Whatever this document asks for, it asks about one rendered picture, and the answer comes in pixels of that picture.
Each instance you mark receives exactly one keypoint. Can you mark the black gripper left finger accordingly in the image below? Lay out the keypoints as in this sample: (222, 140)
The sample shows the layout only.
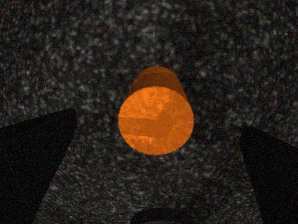
(30, 153)

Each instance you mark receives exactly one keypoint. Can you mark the orange knob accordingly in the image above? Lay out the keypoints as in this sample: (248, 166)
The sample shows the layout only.
(156, 117)

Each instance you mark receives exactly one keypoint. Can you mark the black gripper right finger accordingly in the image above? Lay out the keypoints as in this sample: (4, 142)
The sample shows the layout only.
(272, 165)

